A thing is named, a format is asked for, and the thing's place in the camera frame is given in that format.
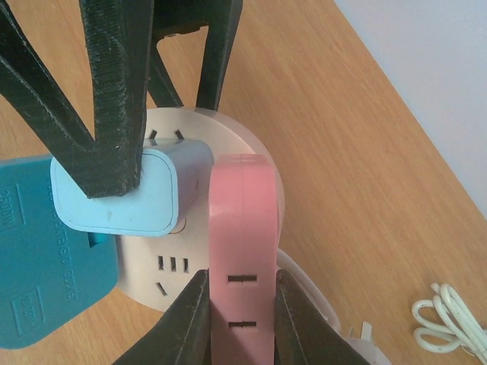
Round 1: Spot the pink plug adapter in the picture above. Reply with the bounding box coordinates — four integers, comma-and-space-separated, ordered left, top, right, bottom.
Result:
208, 154, 279, 364

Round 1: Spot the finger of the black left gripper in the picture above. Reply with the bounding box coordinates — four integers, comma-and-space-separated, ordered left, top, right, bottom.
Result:
148, 0, 243, 111
1, 0, 154, 198

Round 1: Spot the white power strip cord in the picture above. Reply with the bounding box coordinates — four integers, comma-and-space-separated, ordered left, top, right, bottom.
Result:
276, 246, 393, 365

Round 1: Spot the teal plug adapter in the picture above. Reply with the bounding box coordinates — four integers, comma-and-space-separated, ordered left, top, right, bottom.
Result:
1, 155, 119, 349

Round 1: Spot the light blue usb charger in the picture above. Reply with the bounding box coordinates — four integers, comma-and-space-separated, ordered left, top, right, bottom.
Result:
50, 138, 214, 237

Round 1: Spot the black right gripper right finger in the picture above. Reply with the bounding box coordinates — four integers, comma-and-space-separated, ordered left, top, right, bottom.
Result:
275, 269, 368, 365

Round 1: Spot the white coiled cable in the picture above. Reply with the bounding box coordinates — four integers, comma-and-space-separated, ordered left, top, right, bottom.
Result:
412, 282, 487, 358

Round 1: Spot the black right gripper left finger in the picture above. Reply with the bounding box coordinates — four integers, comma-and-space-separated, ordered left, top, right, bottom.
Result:
115, 269, 212, 365

